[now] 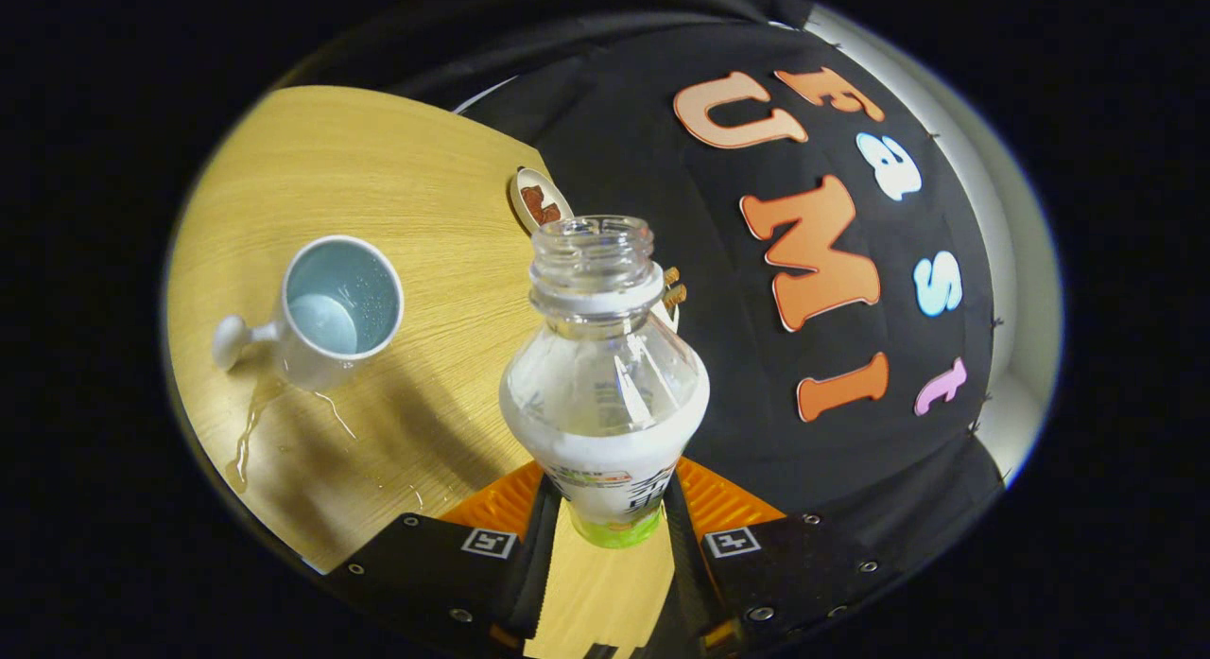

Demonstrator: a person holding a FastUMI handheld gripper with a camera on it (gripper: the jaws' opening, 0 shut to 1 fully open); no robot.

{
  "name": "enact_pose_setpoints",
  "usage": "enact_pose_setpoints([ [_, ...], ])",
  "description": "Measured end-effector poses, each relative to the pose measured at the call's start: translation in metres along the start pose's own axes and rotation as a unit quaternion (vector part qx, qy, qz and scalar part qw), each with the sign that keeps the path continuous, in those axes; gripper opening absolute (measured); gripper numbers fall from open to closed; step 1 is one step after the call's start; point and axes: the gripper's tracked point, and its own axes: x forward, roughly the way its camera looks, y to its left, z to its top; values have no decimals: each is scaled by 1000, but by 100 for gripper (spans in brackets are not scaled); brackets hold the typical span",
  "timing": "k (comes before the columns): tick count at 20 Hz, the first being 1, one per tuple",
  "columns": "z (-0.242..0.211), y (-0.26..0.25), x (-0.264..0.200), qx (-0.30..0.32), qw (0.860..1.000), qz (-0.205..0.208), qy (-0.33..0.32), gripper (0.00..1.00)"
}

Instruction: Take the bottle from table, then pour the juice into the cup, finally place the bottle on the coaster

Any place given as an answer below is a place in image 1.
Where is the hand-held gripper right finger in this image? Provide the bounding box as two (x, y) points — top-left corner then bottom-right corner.
(660, 455), (910, 654)

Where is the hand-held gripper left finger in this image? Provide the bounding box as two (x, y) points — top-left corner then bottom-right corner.
(324, 460), (562, 652)

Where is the clear plastic juice bottle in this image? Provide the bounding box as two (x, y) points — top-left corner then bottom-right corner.
(499, 215), (711, 549)

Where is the white cup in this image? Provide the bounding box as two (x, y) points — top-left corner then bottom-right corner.
(212, 234), (406, 392)

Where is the black backdrop cloth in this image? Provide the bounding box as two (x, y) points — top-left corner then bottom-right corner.
(274, 0), (1008, 584)

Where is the brown meat piece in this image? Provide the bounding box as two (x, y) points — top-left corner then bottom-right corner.
(522, 184), (563, 227)

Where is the wooden table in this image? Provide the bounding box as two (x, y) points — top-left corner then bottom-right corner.
(165, 85), (677, 659)

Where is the white oval plate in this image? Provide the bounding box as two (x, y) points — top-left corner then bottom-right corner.
(509, 166), (575, 236)

